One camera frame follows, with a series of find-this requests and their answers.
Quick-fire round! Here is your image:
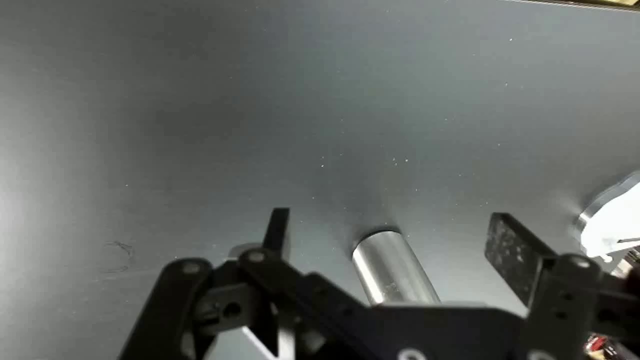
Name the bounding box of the clear plastic cup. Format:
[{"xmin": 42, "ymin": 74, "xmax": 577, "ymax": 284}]
[{"xmin": 350, "ymin": 227, "xmax": 442, "ymax": 308}]

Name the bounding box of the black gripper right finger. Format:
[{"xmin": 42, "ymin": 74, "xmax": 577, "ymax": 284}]
[{"xmin": 484, "ymin": 211, "xmax": 640, "ymax": 360}]

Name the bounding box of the white and silver object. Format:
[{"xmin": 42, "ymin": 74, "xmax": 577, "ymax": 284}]
[{"xmin": 572, "ymin": 167, "xmax": 640, "ymax": 265}]

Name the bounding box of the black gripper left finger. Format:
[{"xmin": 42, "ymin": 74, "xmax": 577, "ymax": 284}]
[{"xmin": 119, "ymin": 206, "xmax": 377, "ymax": 360}]

